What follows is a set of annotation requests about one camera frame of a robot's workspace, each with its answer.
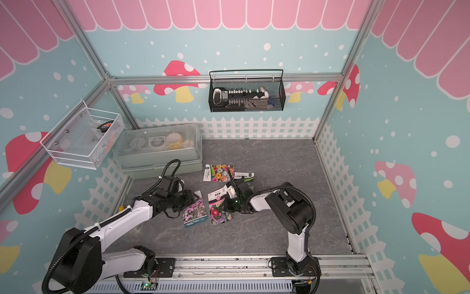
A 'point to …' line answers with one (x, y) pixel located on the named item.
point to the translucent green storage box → (147, 151)
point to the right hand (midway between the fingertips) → (218, 208)
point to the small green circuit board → (147, 285)
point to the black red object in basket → (105, 126)
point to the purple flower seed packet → (196, 212)
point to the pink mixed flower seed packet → (216, 199)
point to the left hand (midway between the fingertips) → (195, 202)
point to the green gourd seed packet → (248, 177)
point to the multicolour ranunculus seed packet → (218, 173)
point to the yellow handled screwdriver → (121, 208)
